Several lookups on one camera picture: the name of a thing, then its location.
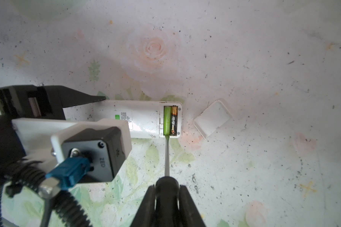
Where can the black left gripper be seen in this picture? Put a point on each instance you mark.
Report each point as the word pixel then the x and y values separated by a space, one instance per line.
pixel 29 101

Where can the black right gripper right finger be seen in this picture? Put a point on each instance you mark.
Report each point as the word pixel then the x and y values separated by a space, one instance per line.
pixel 190 216

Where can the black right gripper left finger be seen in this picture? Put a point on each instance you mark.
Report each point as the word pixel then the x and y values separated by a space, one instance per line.
pixel 146 211

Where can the black yellow screwdriver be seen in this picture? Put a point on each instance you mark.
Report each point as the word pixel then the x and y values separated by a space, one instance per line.
pixel 167 195

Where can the white remote control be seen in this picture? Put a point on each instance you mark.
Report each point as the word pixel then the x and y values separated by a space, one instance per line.
pixel 145 118

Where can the white battery cover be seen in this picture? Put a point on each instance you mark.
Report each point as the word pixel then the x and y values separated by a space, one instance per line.
pixel 213 117

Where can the clear plastic bowl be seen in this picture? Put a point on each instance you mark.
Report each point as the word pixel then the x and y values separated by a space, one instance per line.
pixel 48 9

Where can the green AAA battery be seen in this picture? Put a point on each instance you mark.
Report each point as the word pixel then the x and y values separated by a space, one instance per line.
pixel 167 120

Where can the black gold AAA battery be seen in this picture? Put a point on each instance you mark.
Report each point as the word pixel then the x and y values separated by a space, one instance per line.
pixel 174 120

